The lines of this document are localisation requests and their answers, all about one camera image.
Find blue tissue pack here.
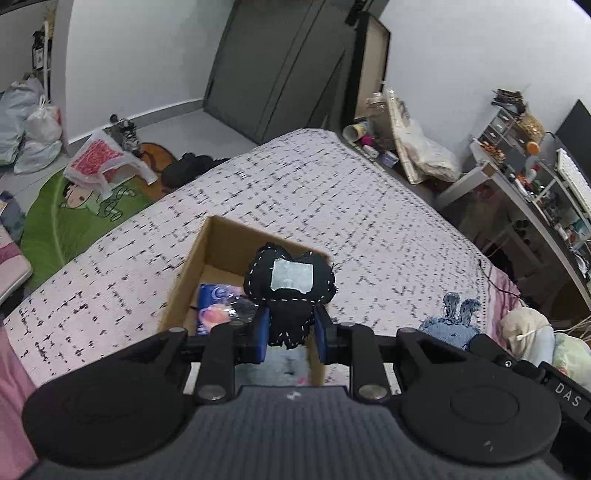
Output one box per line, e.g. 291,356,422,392
197,284,242,336

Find large blue fluffy plush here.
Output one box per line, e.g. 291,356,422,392
263,346,310,386

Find small blue bunny plush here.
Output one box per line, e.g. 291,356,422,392
419,292,481,350

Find black stitched felt plush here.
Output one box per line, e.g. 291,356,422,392
243,243,337,349

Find black fabric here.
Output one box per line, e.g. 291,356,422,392
228,296,259,324

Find cream and blue pillow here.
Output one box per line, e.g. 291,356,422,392
501,307,590,388

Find brown cardboard box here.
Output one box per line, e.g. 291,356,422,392
156,215,334,387

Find white black patterned bedspread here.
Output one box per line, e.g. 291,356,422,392
5,129,515,384

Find cream tote bag pile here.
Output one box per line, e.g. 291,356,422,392
384,90,462,185

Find paper cup on floor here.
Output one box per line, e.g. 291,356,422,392
342,120,370,143

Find green cartoon floor mat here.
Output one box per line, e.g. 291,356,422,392
20,172,152,290

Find pink bed sheet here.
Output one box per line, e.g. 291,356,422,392
0,327,37,479

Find white desk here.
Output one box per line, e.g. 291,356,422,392
435,139,590,306

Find red white plastic bag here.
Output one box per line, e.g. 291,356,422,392
63,130,158,199

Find pink cartoon cushion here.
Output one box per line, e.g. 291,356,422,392
0,226,32,304

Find black shoes on floor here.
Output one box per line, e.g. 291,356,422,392
109,114,143,158

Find white keyboard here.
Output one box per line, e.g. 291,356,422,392
556,148,591,215

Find grey drawer organizer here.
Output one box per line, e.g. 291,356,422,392
477,106,525,153

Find black computer monitor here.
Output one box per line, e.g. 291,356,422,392
556,100,591,180

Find woven basket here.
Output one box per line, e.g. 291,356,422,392
518,112,545,143

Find dark grey door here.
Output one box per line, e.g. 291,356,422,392
204,1,365,144

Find black framed board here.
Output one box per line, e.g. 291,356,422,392
355,12,391,118

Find grey plastic bag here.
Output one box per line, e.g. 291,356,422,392
0,77,44,166

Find black cable on bed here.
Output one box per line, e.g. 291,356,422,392
476,260,523,298

